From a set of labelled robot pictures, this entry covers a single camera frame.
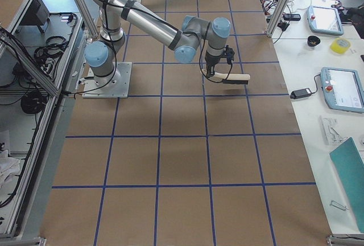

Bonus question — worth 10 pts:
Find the teach pendant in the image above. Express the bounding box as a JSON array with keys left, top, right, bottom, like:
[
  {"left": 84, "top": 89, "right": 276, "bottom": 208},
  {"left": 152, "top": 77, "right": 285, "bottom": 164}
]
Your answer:
[
  {"left": 320, "top": 67, "right": 363, "bottom": 113},
  {"left": 306, "top": 6, "right": 344, "bottom": 36}
]

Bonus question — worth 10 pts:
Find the far teach pendant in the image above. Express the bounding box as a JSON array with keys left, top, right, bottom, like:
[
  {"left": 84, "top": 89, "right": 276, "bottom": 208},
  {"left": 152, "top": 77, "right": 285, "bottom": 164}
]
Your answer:
[{"left": 306, "top": 6, "right": 344, "bottom": 36}]

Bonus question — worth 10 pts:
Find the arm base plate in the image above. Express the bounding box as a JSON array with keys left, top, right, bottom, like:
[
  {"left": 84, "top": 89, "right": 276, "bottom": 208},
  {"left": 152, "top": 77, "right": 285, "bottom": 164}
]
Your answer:
[{"left": 82, "top": 62, "right": 132, "bottom": 99}]

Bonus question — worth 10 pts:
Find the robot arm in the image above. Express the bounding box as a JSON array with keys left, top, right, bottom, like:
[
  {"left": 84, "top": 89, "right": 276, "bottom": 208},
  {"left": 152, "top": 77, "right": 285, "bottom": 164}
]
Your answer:
[{"left": 94, "top": 0, "right": 234, "bottom": 79}]

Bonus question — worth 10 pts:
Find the aluminium frame post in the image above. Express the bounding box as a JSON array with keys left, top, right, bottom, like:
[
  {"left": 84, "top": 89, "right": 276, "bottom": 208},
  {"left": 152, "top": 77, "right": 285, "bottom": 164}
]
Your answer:
[{"left": 266, "top": 0, "right": 289, "bottom": 38}]

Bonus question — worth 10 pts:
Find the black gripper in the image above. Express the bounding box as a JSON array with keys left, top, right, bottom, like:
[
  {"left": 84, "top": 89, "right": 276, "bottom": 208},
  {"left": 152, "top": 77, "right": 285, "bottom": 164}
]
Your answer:
[{"left": 205, "top": 47, "right": 224, "bottom": 77}]

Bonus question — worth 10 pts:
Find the white cloth rag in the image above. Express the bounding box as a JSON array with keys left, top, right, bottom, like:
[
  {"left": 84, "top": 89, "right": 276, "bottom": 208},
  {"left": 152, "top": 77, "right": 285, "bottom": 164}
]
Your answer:
[{"left": 1, "top": 149, "right": 20, "bottom": 187}]

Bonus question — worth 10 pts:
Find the teal folder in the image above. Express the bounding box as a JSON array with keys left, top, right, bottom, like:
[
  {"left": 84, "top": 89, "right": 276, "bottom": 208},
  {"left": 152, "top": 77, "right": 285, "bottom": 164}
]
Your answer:
[{"left": 330, "top": 138, "right": 363, "bottom": 233}]

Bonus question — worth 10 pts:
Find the yellow tape roll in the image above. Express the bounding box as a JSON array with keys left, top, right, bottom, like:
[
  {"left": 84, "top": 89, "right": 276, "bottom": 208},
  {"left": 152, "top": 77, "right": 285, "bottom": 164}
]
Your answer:
[{"left": 330, "top": 38, "right": 351, "bottom": 54}]

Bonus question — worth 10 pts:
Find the near teach pendant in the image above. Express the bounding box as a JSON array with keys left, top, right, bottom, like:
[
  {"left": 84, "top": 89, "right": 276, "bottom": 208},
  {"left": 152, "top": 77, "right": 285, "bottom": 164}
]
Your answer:
[{"left": 320, "top": 67, "right": 363, "bottom": 113}]

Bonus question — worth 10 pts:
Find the beige hand brush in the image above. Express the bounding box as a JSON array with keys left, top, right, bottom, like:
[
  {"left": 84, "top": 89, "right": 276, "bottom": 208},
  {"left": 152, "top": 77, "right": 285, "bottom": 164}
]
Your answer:
[{"left": 201, "top": 69, "right": 251, "bottom": 85}]

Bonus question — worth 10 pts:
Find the black power adapter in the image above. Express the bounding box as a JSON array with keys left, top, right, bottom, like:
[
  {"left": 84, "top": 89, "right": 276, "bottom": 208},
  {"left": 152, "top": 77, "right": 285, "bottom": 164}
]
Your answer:
[{"left": 289, "top": 88, "right": 313, "bottom": 100}]

